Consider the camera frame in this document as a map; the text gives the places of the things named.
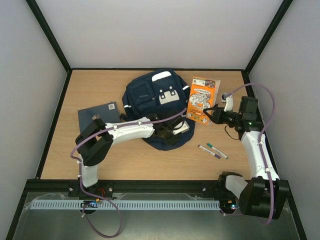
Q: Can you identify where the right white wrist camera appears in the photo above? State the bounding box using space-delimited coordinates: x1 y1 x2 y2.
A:
221 93 234 112

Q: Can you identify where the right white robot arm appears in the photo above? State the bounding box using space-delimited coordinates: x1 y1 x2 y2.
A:
203 96 290 223

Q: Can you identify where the light blue slotted cable duct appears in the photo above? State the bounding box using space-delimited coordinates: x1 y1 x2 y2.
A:
29 199 220 211

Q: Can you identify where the orange illustrated paperback book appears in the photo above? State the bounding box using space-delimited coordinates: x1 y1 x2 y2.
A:
186 76 221 125

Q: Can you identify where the black aluminium frame rail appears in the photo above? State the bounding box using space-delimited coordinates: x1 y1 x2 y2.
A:
24 179 228 196

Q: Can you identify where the green marker pen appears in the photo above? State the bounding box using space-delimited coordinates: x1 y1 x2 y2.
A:
206 143 228 159

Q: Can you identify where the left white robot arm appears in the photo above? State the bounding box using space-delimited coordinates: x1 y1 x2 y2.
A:
70 108 189 188

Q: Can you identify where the navy blue student backpack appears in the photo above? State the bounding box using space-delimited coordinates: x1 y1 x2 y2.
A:
120 69 196 151

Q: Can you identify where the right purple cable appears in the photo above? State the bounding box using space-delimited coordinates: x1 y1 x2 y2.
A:
219 83 277 225

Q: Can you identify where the dark blue hardcover book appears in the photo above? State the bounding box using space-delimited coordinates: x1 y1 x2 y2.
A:
77 102 121 132

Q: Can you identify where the purple marker pen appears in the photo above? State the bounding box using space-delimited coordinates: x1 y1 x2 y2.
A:
198 144 221 159

